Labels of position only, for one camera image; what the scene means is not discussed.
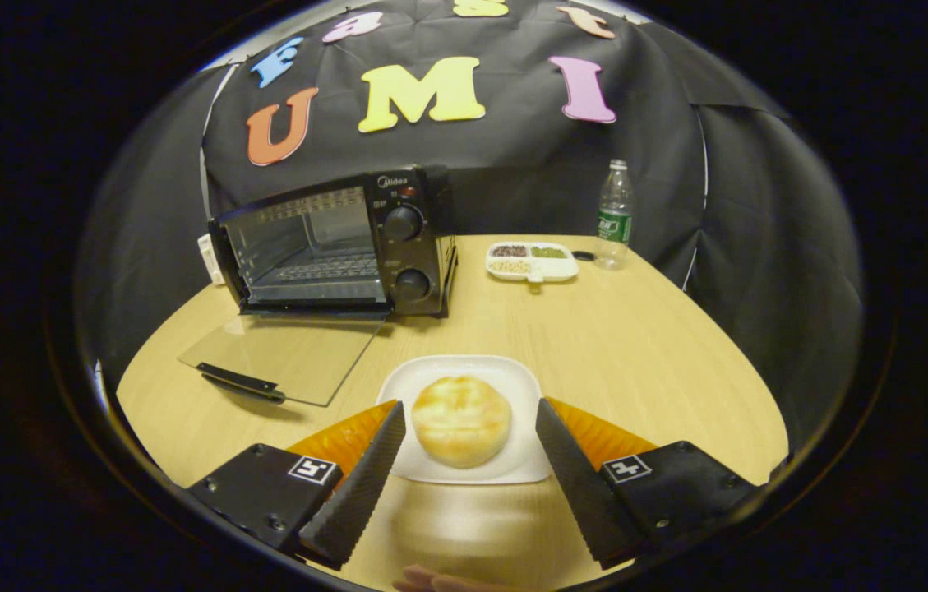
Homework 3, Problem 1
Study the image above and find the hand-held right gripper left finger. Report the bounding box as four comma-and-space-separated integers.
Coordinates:
187, 400, 407, 570

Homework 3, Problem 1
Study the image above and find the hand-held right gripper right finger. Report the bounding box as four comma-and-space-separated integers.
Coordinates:
535, 398, 760, 568

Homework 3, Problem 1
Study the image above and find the round golden bread bun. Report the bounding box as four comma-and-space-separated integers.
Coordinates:
411, 376, 513, 469

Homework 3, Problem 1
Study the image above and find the black electric oven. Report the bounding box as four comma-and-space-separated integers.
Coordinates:
178, 164, 458, 408

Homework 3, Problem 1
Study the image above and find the white square plate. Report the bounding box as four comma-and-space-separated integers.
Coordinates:
376, 354, 553, 485

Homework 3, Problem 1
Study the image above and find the white divided snack dish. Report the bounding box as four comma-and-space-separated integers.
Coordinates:
486, 241, 579, 284

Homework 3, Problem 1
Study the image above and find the clear plastic water bottle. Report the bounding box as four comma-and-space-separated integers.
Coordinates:
595, 159, 635, 271

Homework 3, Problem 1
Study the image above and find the white toaster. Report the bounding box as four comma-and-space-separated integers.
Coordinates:
197, 234, 226, 286

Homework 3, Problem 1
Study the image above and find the black backdrop cloth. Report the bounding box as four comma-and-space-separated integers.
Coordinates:
77, 0, 863, 461

